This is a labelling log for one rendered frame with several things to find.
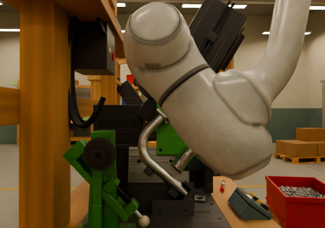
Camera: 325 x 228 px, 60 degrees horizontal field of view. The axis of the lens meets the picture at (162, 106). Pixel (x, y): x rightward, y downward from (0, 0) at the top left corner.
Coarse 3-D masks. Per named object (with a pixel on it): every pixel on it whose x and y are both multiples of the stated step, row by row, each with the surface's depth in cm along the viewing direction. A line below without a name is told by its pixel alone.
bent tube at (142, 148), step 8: (160, 112) 94; (152, 120) 94; (160, 120) 94; (144, 128) 94; (152, 128) 93; (144, 136) 92; (144, 144) 92; (144, 152) 91; (144, 160) 91; (152, 160) 91; (152, 168) 90; (160, 168) 90; (160, 176) 90; (168, 176) 89; (168, 184) 89; (176, 184) 88; (184, 192) 88
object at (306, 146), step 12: (300, 132) 695; (312, 132) 679; (324, 132) 683; (276, 144) 700; (288, 144) 648; (300, 144) 628; (312, 144) 635; (324, 144) 640; (276, 156) 693; (288, 156) 645; (300, 156) 627; (312, 156) 635; (324, 156) 640
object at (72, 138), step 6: (12, 84) 928; (18, 84) 922; (78, 84) 969; (18, 126) 921; (18, 132) 921; (72, 132) 948; (18, 138) 921; (72, 138) 928; (78, 138) 929; (18, 144) 921
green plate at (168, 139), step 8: (160, 128) 97; (168, 128) 97; (160, 136) 96; (168, 136) 96; (176, 136) 96; (160, 144) 95; (168, 144) 95; (176, 144) 95; (184, 144) 95; (160, 152) 95; (168, 152) 95; (176, 152) 95
